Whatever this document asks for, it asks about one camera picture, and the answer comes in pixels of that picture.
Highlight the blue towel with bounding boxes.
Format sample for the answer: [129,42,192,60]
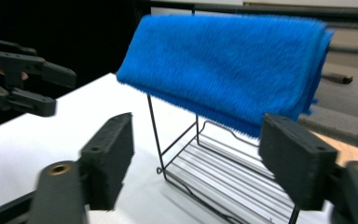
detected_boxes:
[115,13,336,140]

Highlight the black wire rack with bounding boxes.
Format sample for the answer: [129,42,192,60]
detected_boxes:
[145,92,303,224]

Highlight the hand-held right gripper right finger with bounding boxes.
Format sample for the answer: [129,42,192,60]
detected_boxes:
[258,113,338,212]

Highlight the white foam board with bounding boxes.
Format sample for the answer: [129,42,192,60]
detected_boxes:
[0,72,335,224]

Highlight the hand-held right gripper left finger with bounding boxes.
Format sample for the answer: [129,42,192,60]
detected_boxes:
[79,112,135,211]

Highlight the black frame crossbar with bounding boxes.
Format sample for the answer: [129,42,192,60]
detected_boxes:
[148,1,358,23]

